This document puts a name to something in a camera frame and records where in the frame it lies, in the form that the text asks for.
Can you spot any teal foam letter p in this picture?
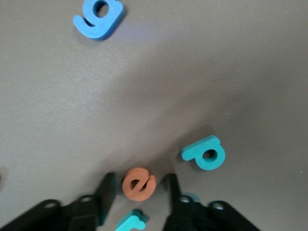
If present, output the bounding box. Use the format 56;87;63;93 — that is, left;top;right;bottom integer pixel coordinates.
180;134;226;171

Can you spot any teal foam letter r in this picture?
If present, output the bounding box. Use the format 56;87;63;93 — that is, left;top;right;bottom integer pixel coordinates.
115;208;147;231

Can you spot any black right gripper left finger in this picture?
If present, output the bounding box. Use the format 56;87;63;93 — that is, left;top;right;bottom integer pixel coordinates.
0;172;117;231

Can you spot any blue foam letter g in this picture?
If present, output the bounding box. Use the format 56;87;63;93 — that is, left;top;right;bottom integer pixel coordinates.
72;0;126;41

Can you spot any brown table cover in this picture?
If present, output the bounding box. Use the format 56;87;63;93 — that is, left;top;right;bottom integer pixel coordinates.
0;0;308;231

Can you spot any orange foam letter e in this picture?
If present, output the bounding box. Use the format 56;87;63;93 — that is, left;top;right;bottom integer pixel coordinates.
122;167;157;202

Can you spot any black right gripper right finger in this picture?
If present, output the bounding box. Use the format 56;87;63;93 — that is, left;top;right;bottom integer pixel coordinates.
161;173;262;231

